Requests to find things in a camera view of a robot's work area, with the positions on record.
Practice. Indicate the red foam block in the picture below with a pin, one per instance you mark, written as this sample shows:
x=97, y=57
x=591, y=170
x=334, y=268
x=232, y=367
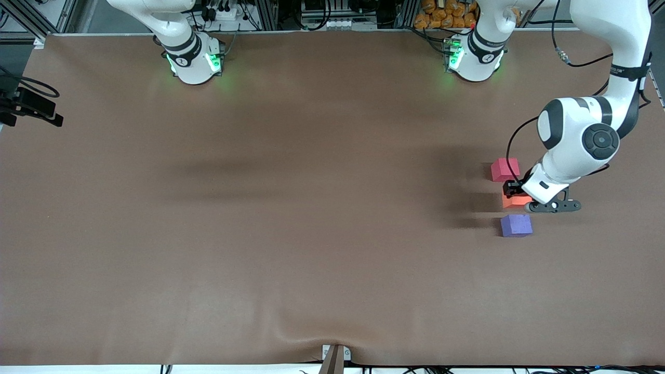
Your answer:
x=505, y=170

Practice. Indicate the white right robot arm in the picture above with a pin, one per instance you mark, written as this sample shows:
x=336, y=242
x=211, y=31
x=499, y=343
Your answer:
x=187, y=57

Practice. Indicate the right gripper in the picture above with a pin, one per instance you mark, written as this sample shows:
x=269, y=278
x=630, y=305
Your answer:
x=32, y=102

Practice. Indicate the large table cover mat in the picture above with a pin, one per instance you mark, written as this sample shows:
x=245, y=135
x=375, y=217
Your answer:
x=332, y=285

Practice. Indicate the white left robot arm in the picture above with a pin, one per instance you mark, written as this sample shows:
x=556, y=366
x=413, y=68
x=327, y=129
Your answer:
x=571, y=135

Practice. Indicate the aluminium frame post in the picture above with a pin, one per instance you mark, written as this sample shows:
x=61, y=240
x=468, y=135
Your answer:
x=267, y=13
x=408, y=13

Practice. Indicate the white power strip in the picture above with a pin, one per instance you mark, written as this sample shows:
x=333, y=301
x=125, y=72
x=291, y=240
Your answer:
x=226, y=14

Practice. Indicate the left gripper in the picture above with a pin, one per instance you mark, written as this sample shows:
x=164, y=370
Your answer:
x=513, y=187

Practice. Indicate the pile of orange items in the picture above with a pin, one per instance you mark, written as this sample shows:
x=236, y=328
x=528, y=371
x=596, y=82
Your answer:
x=441, y=18

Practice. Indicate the orange foam block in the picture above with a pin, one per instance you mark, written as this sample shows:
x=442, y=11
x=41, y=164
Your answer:
x=514, y=201

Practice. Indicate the aluminium frame profile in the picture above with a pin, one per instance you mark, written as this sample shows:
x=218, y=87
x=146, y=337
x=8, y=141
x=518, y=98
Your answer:
x=23, y=18

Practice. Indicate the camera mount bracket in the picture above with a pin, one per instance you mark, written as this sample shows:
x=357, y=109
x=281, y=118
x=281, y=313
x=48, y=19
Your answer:
x=335, y=363

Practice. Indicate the purple foam block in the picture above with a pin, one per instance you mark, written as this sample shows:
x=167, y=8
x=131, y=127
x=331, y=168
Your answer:
x=516, y=225

